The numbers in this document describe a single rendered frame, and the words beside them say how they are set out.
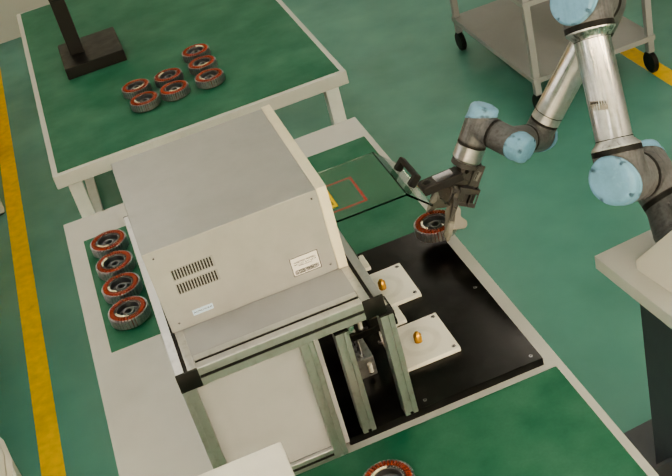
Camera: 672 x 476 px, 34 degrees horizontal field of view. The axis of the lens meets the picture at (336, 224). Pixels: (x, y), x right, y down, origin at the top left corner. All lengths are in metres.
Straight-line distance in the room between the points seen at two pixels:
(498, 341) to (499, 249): 1.62
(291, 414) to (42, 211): 3.22
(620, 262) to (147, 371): 1.21
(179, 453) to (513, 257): 1.90
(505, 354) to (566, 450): 0.31
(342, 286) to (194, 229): 0.33
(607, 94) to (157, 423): 1.30
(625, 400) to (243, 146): 1.59
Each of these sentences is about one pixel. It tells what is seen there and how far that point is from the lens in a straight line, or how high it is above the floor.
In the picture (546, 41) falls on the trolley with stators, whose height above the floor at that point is 0.19.
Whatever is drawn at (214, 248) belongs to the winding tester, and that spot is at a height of 1.27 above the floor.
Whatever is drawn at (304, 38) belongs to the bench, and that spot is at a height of 0.75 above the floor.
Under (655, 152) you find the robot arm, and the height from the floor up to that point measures 1.01.
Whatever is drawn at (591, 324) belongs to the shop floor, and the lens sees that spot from 3.76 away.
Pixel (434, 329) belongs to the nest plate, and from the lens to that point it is 2.61.
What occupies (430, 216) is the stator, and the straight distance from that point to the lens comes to 2.90.
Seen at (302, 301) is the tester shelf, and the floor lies 1.11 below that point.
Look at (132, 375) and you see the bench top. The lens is 2.84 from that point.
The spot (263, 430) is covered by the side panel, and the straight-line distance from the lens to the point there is 2.32.
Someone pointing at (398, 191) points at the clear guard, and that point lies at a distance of 2.60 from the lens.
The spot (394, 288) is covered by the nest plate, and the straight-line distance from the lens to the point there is 2.77.
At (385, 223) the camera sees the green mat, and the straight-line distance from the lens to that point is 3.07.
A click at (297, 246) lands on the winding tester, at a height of 1.21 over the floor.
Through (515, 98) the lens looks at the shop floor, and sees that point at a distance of 5.14.
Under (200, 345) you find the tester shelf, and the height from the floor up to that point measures 1.11.
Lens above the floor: 2.43
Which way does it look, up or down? 33 degrees down
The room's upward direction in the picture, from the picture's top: 16 degrees counter-clockwise
